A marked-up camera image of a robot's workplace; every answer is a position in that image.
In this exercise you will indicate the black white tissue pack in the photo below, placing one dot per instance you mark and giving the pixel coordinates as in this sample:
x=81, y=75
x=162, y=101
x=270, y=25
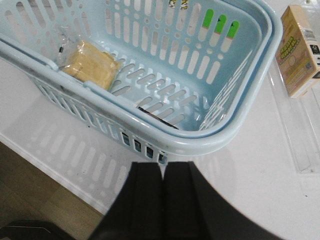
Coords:
x=146, y=149

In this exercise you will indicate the beige snack box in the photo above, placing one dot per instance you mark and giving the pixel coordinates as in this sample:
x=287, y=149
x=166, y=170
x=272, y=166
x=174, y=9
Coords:
x=298, y=55

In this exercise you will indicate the yellow bread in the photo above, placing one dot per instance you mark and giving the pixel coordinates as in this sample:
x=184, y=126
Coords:
x=85, y=62

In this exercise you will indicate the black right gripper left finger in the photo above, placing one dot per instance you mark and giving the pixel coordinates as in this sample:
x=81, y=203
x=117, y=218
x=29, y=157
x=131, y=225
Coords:
x=137, y=212

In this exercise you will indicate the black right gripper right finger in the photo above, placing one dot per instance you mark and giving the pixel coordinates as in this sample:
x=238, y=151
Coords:
x=194, y=210

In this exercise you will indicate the light blue plastic basket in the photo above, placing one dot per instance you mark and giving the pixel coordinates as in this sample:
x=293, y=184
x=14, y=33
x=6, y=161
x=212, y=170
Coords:
x=197, y=64

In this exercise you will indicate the clear acrylic shelf right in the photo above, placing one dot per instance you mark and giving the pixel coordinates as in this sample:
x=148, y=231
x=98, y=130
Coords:
x=300, y=116

